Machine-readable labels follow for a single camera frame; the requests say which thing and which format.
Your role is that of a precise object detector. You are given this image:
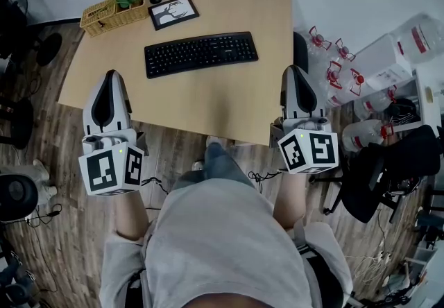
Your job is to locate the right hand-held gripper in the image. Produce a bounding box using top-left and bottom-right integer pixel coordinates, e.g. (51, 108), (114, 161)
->
(269, 65), (340, 176)

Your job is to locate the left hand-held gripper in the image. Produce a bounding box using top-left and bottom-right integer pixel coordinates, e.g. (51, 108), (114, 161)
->
(78, 69), (150, 198)

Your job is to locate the black keyboard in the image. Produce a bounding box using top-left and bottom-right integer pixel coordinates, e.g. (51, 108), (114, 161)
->
(144, 31), (259, 80)

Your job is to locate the person's left forearm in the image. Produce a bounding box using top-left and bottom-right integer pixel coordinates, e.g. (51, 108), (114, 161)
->
(112, 190), (151, 242)

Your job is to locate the person's right forearm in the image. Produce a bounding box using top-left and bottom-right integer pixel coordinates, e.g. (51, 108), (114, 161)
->
(271, 171), (310, 230)

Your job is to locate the black chair backrest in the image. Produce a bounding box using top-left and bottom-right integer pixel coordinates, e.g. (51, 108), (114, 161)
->
(293, 31), (309, 75)

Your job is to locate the cluster of clear water bottles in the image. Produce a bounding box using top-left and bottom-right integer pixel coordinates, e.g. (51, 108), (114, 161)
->
(307, 25), (400, 154)

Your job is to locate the black standing fan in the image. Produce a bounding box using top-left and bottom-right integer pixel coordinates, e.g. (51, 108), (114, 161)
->
(0, 0), (63, 67)

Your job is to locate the light wooden table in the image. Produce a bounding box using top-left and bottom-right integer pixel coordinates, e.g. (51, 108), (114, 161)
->
(57, 0), (296, 148)

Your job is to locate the wicker basket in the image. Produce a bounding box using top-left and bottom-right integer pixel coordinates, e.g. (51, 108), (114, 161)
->
(79, 0), (151, 38)

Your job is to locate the person's jeans leg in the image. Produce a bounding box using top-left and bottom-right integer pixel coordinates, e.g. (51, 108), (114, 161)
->
(173, 142), (258, 194)

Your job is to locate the black office chair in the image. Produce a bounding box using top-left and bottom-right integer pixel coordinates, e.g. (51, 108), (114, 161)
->
(311, 124), (444, 224)

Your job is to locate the black rounded device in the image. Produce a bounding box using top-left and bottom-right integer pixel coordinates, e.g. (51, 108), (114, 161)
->
(0, 173), (39, 223)

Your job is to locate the white shelf unit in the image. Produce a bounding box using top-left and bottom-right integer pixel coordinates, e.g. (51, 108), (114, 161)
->
(388, 67), (444, 134)

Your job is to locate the large clear water jug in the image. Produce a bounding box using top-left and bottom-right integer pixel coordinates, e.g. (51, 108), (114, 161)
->
(390, 13), (444, 65)

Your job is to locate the person's grey shirt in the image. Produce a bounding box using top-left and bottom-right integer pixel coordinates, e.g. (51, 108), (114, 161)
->
(99, 178), (355, 308)

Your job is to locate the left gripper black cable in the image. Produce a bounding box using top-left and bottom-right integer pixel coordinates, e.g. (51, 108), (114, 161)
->
(140, 176), (171, 212)

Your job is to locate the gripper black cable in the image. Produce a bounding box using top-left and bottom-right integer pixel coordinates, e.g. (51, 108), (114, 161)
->
(140, 176), (171, 212)
(248, 169), (284, 193)

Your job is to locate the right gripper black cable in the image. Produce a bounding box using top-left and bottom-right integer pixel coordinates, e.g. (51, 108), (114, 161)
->
(248, 169), (284, 193)

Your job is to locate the black picture frame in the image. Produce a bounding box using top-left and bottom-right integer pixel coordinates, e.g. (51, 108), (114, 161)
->
(147, 0), (200, 32)

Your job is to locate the white cable bundle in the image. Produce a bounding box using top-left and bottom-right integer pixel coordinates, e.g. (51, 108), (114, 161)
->
(346, 250), (393, 280)

